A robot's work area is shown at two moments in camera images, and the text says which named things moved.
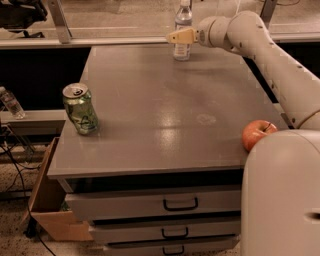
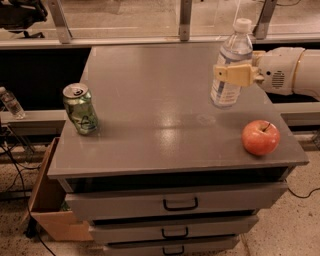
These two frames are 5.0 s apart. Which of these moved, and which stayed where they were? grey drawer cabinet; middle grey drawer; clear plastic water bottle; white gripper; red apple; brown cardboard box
Moved: clear plastic water bottle; white gripper
Stayed: red apple; middle grey drawer; grey drawer cabinet; brown cardboard box
